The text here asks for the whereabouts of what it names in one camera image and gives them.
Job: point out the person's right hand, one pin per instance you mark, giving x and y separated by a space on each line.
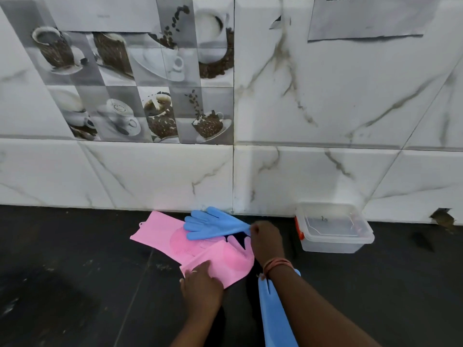
267 242

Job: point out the person's left hand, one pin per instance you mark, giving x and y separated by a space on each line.
202 292

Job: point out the person's left fingers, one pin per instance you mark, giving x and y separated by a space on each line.
198 269

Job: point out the person's right fingers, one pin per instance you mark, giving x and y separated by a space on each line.
254 229

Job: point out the pink silicone scrubbing glove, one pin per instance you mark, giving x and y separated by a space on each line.
231 262
162 233

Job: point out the blue silicone glove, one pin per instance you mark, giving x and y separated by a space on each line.
213 224
275 318

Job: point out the person's left forearm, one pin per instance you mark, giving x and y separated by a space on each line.
197 330

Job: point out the person's right forearm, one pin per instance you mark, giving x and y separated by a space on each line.
307 310

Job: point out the orange thread wristband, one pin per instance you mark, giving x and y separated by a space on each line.
276 265

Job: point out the clear plastic container orange latch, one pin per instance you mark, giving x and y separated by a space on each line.
332 227

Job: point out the white paper sheet on wall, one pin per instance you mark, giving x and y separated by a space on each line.
369 16

